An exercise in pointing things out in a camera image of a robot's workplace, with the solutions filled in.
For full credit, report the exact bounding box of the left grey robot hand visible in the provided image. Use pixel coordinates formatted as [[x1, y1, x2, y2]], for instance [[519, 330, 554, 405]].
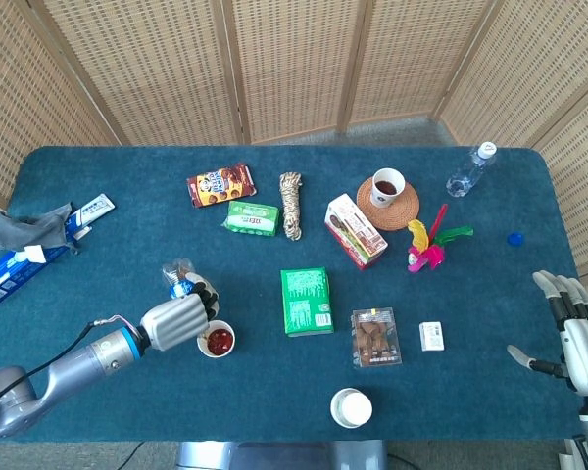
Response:
[[139, 271, 221, 353]]

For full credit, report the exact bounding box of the green tissue pack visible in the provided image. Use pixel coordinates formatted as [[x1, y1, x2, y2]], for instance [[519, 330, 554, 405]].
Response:
[[279, 266, 335, 338]]

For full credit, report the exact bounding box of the rattan folding screen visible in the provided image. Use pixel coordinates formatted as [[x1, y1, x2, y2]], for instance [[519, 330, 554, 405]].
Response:
[[0, 0, 588, 305]]

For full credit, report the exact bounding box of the clear water bottle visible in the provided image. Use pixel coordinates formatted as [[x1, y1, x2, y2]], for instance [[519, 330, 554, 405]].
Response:
[[445, 140, 500, 199]]

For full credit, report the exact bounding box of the red green biscuit box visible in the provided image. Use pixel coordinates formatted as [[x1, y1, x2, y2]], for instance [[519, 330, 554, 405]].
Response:
[[323, 193, 389, 272]]

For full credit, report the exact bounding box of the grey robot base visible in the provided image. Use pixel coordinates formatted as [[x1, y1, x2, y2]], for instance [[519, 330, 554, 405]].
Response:
[[175, 440, 388, 470]]

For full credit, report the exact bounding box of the brown cookie packet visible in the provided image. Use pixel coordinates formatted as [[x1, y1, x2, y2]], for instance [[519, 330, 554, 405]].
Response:
[[186, 163, 258, 210]]

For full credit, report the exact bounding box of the beige braided rope bundle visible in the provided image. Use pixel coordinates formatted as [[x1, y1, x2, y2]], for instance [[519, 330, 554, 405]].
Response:
[[278, 171, 305, 242]]

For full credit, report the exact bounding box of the paper cup with flower print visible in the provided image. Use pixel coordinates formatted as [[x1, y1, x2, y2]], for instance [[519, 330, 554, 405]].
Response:
[[370, 167, 407, 210]]

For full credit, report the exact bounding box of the clear box of coffee capsules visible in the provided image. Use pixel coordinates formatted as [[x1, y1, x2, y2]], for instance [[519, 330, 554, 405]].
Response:
[[350, 306, 404, 368]]

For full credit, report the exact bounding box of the round woven rattan coaster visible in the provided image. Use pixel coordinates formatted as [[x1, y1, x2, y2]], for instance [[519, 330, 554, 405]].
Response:
[[356, 175, 421, 232]]

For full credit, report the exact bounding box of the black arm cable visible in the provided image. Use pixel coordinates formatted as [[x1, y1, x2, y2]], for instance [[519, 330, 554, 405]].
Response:
[[0, 315, 146, 400]]

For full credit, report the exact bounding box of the blue carpet table cover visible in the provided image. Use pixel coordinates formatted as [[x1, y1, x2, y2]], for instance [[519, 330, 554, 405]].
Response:
[[0, 145, 585, 445]]

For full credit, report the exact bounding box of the colourful feather shuttlecock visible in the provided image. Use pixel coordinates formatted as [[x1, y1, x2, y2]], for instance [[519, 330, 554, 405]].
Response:
[[405, 203, 475, 274]]

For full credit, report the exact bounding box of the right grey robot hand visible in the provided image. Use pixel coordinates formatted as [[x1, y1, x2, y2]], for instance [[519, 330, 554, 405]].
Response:
[[507, 270, 588, 397]]

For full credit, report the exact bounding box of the Pepsi cola plastic bottle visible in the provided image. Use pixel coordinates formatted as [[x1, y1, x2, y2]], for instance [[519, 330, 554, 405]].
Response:
[[161, 258, 202, 301]]

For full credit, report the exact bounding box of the grey cloth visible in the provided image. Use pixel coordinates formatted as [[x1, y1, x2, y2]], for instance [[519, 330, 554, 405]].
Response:
[[0, 201, 79, 256]]

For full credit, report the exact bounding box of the leaf print paper cup stack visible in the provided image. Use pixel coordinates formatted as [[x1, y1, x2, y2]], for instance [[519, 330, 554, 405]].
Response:
[[329, 387, 374, 430]]

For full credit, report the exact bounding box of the small white carton box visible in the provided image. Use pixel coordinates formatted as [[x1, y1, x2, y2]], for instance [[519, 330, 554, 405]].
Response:
[[418, 320, 446, 353]]

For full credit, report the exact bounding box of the large blue white carton box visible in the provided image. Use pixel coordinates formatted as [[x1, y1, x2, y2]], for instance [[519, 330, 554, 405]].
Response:
[[0, 243, 73, 308]]

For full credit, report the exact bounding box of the paper cup with blue print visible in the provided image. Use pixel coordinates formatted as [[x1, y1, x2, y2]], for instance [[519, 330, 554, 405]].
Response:
[[196, 319, 236, 359]]

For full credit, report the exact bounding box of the green snack packet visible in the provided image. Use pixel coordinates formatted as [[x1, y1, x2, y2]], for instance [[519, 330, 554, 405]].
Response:
[[220, 200, 280, 239]]

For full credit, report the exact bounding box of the black floor cable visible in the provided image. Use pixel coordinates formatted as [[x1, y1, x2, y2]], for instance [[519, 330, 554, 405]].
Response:
[[110, 440, 148, 470]]

